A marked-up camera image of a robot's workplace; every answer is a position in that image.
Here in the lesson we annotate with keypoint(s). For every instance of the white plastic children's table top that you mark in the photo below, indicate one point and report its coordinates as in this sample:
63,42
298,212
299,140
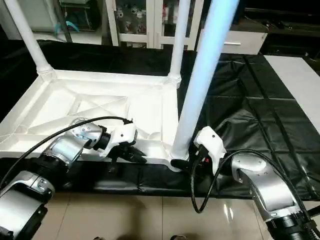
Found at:
60,100

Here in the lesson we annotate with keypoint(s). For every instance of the white plastic table leg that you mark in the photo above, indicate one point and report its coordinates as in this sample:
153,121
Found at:
179,40
27,35
205,75

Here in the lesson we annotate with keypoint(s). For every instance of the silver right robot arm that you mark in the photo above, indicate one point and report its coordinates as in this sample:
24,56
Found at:
265,185

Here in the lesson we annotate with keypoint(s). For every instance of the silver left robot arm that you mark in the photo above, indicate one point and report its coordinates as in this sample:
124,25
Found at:
65,147

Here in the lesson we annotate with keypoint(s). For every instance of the black plastic work mat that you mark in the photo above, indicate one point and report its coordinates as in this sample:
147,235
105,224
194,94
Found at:
270,120

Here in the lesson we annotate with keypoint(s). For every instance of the white side table board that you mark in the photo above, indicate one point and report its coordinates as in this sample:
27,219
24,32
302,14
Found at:
300,90

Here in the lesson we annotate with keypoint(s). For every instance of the black metal table leg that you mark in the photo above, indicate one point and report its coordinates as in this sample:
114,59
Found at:
313,210

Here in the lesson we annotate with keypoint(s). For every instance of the white low drawer unit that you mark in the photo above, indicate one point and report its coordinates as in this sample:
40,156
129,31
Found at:
250,44

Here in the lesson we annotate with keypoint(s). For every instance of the white glass door cabinet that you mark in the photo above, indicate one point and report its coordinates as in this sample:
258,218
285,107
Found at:
157,25

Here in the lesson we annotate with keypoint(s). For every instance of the teal plastic object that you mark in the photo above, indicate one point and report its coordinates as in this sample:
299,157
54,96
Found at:
70,26

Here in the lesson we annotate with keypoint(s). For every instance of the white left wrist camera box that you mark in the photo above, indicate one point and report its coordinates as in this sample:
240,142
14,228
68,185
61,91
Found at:
122,134

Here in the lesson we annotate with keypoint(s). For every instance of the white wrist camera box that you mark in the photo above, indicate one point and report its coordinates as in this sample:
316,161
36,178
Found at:
207,140
122,134

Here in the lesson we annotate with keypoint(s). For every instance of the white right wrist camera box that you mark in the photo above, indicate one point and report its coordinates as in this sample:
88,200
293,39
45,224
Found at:
207,140

